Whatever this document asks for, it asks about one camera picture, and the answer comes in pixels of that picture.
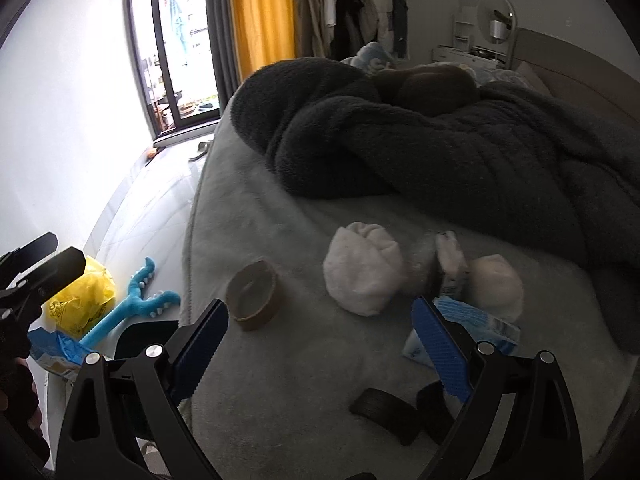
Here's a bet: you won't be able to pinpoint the white rolled sock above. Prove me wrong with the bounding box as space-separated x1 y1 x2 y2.
322 221 405 317

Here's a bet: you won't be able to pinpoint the black framed glass door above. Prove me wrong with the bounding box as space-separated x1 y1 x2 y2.
124 0 223 149

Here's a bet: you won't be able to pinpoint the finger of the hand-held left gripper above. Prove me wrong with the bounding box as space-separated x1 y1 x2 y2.
0 232 59 273
12 247 88 307

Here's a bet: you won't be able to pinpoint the blue patterned pillow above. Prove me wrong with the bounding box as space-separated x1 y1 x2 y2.
345 42 397 74

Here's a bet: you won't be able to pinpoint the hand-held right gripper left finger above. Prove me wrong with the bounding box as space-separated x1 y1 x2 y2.
54 299 230 480

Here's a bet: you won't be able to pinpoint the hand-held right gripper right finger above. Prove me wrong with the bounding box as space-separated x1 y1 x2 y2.
411 296 585 480

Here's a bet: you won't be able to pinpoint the black ribbed sock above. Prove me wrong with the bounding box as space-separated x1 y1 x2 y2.
349 388 421 447

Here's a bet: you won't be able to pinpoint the grey curtain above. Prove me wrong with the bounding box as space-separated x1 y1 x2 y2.
204 0 244 108

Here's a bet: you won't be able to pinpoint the clothes on rack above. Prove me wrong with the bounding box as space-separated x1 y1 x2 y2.
300 0 416 61

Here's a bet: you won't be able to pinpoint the beige headboard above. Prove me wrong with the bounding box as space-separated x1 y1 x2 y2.
510 27 640 128

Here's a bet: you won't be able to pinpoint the oval mirror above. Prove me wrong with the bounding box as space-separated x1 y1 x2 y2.
477 0 517 68

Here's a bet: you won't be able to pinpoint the blue and white tissue packet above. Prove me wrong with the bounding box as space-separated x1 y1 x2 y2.
402 296 522 361

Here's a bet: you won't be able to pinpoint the white vanity table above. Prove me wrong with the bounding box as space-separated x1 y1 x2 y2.
432 7 506 68

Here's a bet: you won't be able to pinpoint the yellow plastic bag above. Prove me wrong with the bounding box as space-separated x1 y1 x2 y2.
42 256 117 338

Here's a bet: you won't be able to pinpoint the grey bed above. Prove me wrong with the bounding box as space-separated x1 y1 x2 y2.
180 105 640 480

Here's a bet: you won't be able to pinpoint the brown cardboard tape core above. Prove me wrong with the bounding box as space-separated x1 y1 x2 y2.
225 260 280 332

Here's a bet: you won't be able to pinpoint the brown pillow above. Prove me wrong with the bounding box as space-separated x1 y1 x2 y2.
372 64 481 117

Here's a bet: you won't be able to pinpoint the dark grey fleece blanket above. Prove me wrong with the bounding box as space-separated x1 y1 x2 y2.
231 58 640 356

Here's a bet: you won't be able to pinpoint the cream sock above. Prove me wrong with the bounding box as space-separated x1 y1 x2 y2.
467 255 525 322

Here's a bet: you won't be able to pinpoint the yellow curtain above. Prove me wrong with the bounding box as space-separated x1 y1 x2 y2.
227 0 296 82

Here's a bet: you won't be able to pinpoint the blue plush toy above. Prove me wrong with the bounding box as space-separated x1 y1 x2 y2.
80 257 182 348

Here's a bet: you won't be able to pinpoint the blue cardboard box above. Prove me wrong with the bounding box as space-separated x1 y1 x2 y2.
27 329 83 377

